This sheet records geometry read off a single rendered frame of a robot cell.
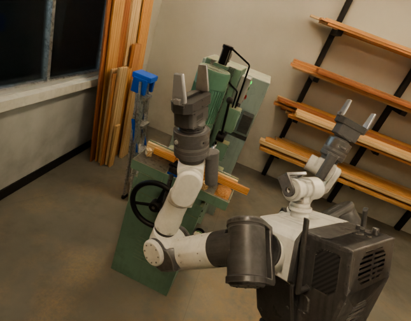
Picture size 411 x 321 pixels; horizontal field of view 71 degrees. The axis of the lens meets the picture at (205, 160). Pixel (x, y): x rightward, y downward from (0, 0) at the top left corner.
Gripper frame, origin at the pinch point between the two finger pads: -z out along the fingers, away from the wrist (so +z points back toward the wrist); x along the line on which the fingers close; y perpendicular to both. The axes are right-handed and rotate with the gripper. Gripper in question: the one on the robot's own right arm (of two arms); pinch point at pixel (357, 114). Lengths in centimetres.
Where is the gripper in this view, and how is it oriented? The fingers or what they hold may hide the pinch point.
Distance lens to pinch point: 119.0
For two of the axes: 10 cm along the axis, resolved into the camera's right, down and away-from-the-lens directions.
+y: -0.4, -2.3, 9.7
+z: -4.6, 8.7, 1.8
